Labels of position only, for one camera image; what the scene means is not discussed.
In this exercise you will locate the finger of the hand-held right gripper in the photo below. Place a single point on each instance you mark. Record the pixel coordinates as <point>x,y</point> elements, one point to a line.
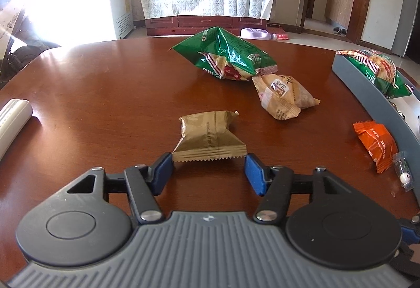
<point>411,234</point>

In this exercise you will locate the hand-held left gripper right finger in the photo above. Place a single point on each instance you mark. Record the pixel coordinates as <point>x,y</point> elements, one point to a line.
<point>254,173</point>

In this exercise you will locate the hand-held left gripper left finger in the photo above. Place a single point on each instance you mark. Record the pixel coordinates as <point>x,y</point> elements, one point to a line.
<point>164,170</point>

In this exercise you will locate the gold snack packet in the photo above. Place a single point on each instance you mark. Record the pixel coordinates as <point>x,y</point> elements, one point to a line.
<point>210,137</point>

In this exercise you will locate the small clear candy packet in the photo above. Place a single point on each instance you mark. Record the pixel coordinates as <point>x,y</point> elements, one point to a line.
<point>403,170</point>

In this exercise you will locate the tan pastry packet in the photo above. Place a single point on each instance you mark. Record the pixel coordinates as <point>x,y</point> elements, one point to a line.
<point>282,94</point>

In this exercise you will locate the orange snack packet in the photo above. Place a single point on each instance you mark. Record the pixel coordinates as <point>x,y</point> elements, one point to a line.
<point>377,143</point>

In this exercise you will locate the large green snack bag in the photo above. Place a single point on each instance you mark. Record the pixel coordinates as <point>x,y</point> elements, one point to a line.
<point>226,52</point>

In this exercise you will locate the grey cardboard box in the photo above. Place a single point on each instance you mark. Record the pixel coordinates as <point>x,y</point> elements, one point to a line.
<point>370,101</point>

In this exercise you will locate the colourful striped snack bag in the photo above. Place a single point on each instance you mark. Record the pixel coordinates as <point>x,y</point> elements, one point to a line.
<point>377,68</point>

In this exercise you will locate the purple white detergent bottle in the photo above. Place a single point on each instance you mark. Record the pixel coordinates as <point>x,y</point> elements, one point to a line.
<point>256,34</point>

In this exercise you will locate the red plastic item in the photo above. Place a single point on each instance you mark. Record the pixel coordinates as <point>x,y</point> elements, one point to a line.
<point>280,36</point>

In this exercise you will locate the wooden television cabinet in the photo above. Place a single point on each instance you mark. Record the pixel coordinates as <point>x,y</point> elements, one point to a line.
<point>203,25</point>

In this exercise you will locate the white remote control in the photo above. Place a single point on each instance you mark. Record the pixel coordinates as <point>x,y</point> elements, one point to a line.
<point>13,120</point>

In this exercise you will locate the black scooter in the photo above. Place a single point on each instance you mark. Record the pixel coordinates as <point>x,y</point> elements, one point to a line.
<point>29,55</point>

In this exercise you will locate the wooden kitchen cabinet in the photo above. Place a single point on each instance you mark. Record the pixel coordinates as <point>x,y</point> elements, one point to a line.
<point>339,6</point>

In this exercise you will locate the grey refrigerator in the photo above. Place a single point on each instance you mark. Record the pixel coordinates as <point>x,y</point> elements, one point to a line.
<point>407,12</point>

